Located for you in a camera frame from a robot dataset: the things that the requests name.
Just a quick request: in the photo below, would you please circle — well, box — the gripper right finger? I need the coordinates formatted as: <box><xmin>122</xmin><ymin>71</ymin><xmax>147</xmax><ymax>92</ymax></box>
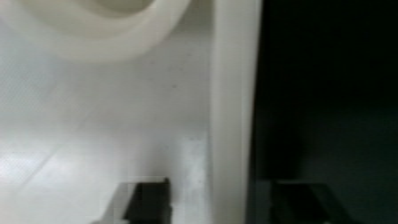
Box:
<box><xmin>254</xmin><ymin>181</ymin><xmax>355</xmax><ymax>224</ymax></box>

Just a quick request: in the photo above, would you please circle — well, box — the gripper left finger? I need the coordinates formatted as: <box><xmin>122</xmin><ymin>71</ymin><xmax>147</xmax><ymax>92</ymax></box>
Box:
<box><xmin>90</xmin><ymin>178</ymin><xmax>172</xmax><ymax>224</ymax></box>

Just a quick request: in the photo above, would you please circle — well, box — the white square tabletop tray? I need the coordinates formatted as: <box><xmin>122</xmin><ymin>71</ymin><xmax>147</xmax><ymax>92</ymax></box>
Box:
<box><xmin>0</xmin><ymin>0</ymin><xmax>261</xmax><ymax>224</ymax></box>

